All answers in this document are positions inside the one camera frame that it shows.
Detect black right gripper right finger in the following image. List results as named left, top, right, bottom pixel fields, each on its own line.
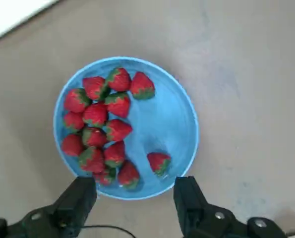
left=173, top=176, right=288, bottom=238

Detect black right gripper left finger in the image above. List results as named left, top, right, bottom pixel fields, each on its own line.
left=0, top=176, right=98, bottom=238

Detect red strawberry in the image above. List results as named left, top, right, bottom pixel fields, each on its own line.
left=82, top=76, right=108, bottom=101
left=92, top=168, right=117, bottom=186
left=104, top=140, right=125, bottom=168
left=147, top=152, right=172, bottom=177
left=63, top=88, right=91, bottom=114
left=63, top=111, right=85, bottom=133
left=106, top=67, right=132, bottom=93
left=61, top=133, right=83, bottom=157
left=105, top=119, right=133, bottom=142
left=82, top=103, right=108, bottom=127
left=105, top=92, right=131, bottom=119
left=78, top=146, right=105, bottom=174
left=129, top=71, right=155, bottom=101
left=82, top=126, right=108, bottom=148
left=117, top=160, right=140, bottom=190

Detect blue round plate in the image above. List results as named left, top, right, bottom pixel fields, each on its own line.
left=53, top=56, right=200, bottom=201

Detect white rectangular tray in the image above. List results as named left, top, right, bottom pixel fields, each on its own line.
left=0, top=0, right=61, bottom=43

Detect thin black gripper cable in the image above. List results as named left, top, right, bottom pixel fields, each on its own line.
left=82, top=224, right=135, bottom=238

